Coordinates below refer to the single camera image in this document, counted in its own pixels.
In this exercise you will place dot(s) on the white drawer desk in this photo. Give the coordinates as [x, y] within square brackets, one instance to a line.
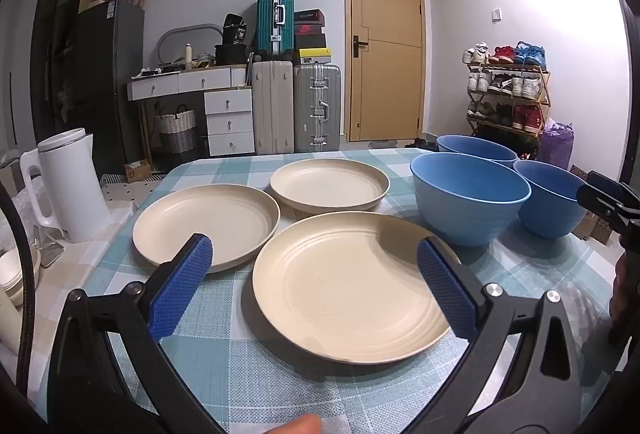
[230, 104]

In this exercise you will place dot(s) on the wooden shoe rack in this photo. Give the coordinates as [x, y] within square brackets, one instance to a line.
[545, 89]

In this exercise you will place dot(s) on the person's right hand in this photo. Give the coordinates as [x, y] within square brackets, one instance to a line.
[620, 286]

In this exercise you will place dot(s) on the teal suitcase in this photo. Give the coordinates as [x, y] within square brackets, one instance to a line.
[267, 14]

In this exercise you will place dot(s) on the blue bowl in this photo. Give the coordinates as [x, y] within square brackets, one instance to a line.
[545, 209]
[465, 214]
[475, 147]

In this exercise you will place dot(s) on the silver suitcase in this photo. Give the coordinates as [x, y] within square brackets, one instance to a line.
[315, 89]

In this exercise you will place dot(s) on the group of loose sneakers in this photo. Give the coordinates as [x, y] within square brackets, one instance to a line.
[420, 144]

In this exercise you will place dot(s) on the tan wooden door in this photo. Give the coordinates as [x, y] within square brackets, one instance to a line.
[390, 14]

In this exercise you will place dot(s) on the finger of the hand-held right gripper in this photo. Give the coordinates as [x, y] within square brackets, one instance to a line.
[607, 183]
[600, 204]

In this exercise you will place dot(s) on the plain black shoe box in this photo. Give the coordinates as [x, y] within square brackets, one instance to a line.
[310, 41]

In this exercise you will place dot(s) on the person's left hand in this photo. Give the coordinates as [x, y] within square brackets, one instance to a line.
[295, 426]

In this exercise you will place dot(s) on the small white bottle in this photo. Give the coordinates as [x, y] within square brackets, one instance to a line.
[188, 57]

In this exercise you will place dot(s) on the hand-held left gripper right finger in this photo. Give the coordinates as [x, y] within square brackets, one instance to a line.
[445, 289]

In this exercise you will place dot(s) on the grey white laundry basket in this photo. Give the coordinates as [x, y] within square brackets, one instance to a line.
[177, 129]

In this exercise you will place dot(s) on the small cardboard box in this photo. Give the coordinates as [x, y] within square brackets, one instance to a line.
[137, 170]

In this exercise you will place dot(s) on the yellow black shoe box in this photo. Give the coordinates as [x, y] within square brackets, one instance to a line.
[312, 56]

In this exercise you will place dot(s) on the printed cardboard box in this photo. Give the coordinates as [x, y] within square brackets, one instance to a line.
[597, 229]

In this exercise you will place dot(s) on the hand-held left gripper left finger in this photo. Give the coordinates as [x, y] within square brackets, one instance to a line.
[182, 284]

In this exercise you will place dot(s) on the red black shoe box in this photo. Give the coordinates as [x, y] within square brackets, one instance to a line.
[310, 30]

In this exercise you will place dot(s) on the dark grey fridge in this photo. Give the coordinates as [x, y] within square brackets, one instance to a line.
[105, 89]

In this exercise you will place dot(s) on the beige suitcase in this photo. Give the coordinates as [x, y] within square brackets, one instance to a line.
[272, 109]

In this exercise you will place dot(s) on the group of shelved shoes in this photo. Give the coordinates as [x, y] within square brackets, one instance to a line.
[530, 87]

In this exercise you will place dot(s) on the white electric kettle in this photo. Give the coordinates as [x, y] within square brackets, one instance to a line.
[75, 194]

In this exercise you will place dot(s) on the purple plastic bag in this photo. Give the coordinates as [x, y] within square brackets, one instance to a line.
[557, 144]

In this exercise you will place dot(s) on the oval grey-framed mirror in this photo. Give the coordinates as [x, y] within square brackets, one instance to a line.
[185, 42]

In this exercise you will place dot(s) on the black printed shoe box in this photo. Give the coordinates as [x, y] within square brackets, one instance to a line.
[309, 17]

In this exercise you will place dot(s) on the beige round plate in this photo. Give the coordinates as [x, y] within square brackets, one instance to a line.
[330, 184]
[350, 289]
[200, 214]

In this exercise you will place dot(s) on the black printed bag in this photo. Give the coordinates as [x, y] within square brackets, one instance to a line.
[235, 29]

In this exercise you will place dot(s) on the small metal stand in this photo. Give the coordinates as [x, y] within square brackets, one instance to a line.
[47, 246]

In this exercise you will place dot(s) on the black storage box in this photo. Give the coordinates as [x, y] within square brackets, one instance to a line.
[230, 54]

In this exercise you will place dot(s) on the teal checked tablecloth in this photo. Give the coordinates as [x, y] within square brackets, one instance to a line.
[240, 364]

